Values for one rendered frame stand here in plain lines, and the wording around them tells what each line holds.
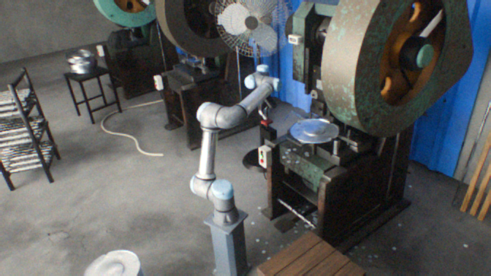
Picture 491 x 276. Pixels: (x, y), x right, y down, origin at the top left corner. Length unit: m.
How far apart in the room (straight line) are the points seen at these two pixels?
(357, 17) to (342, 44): 0.11
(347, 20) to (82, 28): 7.08
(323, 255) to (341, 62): 1.03
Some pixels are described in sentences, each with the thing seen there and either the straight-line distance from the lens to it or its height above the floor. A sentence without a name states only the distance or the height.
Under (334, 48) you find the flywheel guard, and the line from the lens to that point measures 1.54.
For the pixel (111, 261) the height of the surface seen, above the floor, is 0.33.
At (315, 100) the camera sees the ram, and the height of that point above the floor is 0.97.
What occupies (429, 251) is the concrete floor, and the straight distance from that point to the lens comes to 2.68.
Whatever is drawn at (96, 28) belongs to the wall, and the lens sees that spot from 8.27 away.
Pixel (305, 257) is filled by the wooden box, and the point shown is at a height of 0.35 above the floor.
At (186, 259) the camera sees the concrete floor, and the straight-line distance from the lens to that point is 2.52.
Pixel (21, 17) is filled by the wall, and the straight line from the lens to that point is 8.01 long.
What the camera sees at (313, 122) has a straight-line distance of 2.29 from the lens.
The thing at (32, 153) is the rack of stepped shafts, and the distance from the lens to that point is 3.64.
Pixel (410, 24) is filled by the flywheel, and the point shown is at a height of 1.44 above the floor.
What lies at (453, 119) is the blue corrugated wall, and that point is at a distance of 3.14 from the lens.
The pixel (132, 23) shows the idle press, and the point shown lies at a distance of 4.67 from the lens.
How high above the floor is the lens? 1.86
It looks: 30 degrees down
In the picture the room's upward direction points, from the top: 4 degrees counter-clockwise
